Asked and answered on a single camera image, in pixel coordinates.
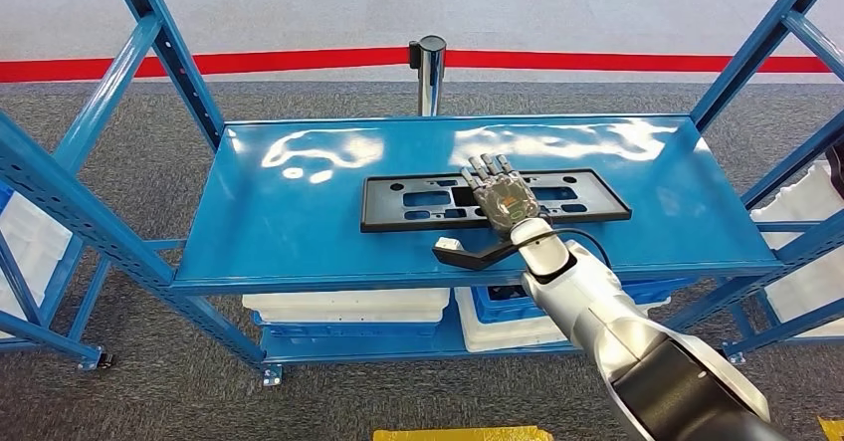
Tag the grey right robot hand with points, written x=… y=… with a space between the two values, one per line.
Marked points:
x=508 y=200

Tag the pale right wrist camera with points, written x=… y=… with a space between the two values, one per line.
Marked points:
x=448 y=245

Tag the blue metal shelf rack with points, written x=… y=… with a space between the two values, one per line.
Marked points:
x=791 y=328
x=277 y=227
x=46 y=337

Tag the black curved object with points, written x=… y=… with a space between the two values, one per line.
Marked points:
x=839 y=169

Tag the red barrier belt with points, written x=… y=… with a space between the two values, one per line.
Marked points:
x=659 y=62
x=198 y=63

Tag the chrome stanchion post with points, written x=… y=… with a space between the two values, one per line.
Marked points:
x=430 y=75

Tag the black plastic panel part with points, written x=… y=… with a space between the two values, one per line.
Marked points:
x=389 y=207

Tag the white foam packing block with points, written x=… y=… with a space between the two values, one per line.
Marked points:
x=26 y=247
x=811 y=217

